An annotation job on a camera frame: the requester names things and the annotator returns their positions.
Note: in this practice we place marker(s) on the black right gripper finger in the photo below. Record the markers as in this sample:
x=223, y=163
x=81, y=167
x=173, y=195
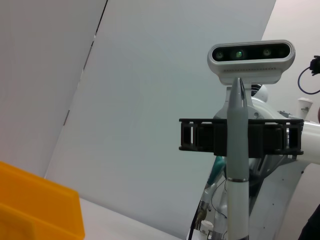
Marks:
x=275, y=137
x=200, y=136

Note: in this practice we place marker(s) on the grey clear pen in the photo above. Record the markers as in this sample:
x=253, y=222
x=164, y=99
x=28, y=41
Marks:
x=237, y=150

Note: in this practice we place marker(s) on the white paper cup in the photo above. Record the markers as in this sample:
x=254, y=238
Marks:
x=305, y=107
x=207, y=228

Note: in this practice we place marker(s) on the white background humanoid robot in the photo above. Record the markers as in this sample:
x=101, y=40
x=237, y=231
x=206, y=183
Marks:
x=263, y=94

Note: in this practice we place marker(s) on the yellow plastic bin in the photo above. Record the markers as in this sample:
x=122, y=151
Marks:
x=37, y=205

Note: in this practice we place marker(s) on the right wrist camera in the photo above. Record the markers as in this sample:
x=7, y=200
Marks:
x=250, y=62

